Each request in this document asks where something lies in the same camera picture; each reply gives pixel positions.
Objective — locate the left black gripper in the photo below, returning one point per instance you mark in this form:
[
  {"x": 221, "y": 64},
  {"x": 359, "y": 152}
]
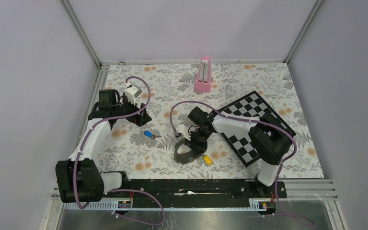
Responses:
[{"x": 139, "y": 119}]

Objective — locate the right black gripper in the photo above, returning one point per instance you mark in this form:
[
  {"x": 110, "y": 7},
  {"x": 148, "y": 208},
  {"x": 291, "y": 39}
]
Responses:
[{"x": 196, "y": 147}]

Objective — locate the yellow tagged key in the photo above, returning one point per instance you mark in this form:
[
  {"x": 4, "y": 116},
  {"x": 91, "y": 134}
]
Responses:
[{"x": 207, "y": 160}]

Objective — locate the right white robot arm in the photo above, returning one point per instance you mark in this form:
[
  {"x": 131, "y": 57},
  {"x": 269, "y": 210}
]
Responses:
[{"x": 264, "y": 135}]

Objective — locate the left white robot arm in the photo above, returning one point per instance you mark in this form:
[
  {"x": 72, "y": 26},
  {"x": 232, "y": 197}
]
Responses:
[{"x": 78, "y": 177}]

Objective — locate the blue tagged key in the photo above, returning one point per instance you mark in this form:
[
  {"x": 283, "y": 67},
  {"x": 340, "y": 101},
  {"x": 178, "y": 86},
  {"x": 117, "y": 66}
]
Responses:
[{"x": 151, "y": 135}]

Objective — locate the floral patterned table mat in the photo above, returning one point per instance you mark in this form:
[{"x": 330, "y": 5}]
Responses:
[{"x": 171, "y": 97}]

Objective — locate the pink metronome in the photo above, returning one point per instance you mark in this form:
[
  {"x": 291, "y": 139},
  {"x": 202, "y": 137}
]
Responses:
[{"x": 203, "y": 79}]

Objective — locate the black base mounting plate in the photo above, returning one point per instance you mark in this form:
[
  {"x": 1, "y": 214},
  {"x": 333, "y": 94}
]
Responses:
[{"x": 196, "y": 193}]

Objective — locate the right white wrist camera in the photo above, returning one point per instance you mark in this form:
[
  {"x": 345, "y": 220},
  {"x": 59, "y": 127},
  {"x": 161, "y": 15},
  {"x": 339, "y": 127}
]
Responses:
[{"x": 182, "y": 131}]

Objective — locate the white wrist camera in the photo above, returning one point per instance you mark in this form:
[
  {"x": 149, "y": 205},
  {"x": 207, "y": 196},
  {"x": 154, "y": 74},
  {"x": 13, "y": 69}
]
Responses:
[
  {"x": 132, "y": 91},
  {"x": 182, "y": 131}
]

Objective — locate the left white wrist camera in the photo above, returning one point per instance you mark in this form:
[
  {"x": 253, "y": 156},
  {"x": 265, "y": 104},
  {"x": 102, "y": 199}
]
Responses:
[{"x": 132, "y": 91}]

